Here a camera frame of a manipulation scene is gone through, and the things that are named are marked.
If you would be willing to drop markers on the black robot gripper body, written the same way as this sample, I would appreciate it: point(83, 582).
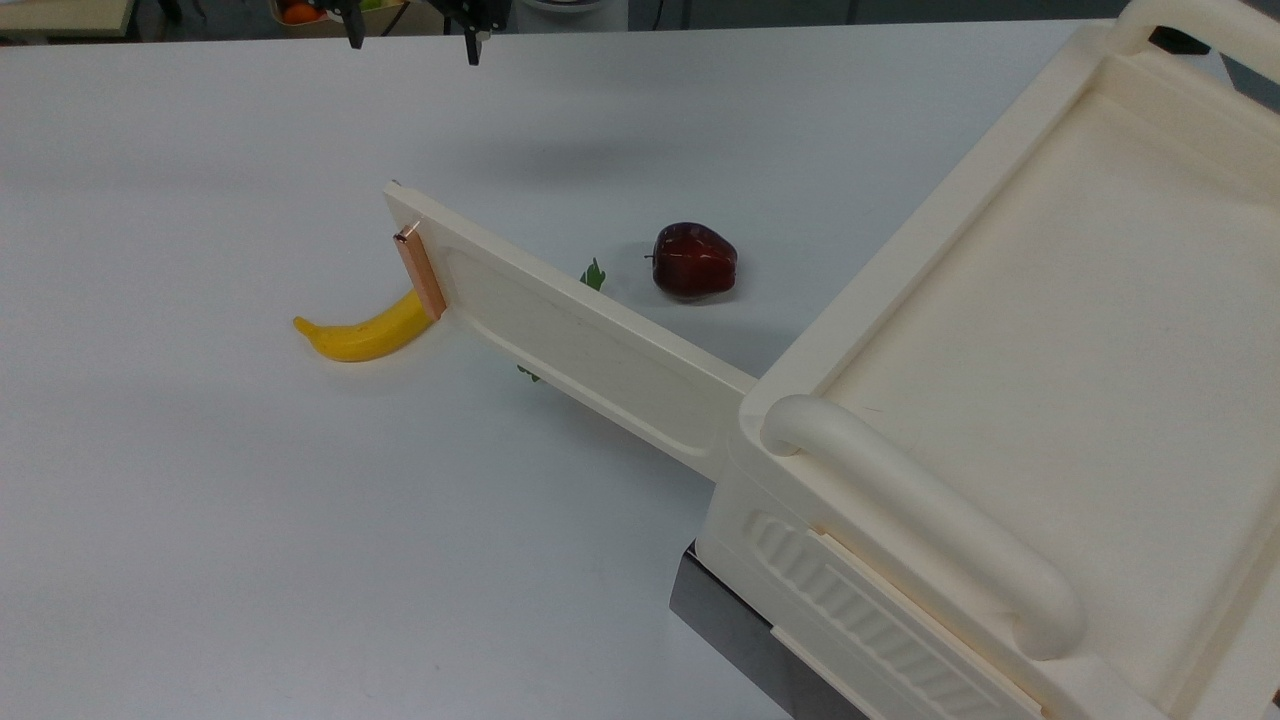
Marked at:
point(478, 12)

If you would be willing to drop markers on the dark red toy apple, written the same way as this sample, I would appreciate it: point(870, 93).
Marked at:
point(694, 260)

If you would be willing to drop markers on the orange toy carrot green leaves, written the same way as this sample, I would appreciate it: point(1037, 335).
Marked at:
point(595, 276)

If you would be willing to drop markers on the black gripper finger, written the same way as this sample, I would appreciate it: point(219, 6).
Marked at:
point(355, 32)
point(472, 47)

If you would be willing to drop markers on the light wooden side table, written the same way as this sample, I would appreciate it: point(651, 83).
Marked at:
point(60, 14)

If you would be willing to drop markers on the cream plastic toy cabinet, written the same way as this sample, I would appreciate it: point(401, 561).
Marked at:
point(1040, 330)

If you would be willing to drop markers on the orange fruit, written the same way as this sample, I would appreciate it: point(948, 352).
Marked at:
point(299, 12)

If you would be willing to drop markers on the yellow toy banana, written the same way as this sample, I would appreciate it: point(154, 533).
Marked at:
point(370, 335)

